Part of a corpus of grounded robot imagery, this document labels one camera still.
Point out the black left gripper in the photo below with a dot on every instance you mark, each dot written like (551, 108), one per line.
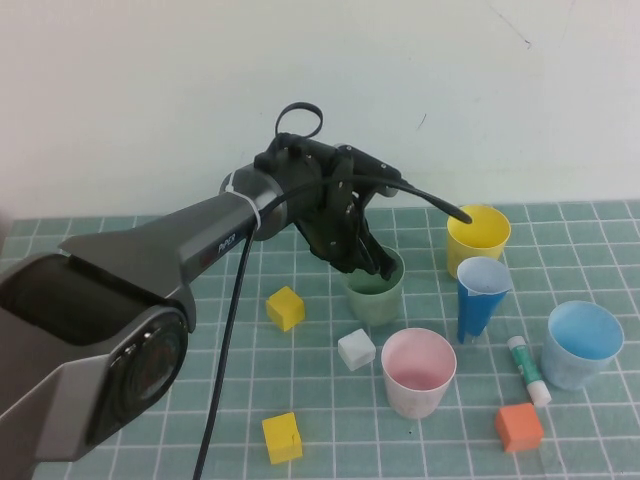
(310, 170)

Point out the plain yellow cube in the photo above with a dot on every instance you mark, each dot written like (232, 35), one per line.
(285, 307)

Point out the green white glue stick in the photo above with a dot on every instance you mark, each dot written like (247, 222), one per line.
(525, 367)

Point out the green checked tablecloth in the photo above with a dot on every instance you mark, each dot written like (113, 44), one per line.
(550, 250)

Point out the green plastic cup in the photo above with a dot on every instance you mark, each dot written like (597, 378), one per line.
(375, 306)

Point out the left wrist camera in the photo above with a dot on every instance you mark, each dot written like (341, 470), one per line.
(372, 162)

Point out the white cube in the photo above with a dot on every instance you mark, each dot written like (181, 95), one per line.
(356, 350)

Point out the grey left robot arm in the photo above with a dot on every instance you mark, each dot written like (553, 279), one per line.
(125, 260)

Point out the light blue plastic cup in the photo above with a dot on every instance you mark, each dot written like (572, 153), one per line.
(565, 370)

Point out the orange cube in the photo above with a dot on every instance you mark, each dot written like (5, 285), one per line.
(520, 427)

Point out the white zip tie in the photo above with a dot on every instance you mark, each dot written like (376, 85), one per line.
(250, 205)

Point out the yellow plastic cup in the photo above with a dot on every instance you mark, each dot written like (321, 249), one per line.
(480, 250)

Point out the dark blue cone cup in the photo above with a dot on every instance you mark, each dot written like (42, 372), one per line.
(475, 312)

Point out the yellow cube with dark crack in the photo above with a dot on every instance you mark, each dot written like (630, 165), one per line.
(282, 437)

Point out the pink plastic cup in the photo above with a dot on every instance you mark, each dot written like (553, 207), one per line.
(415, 397)

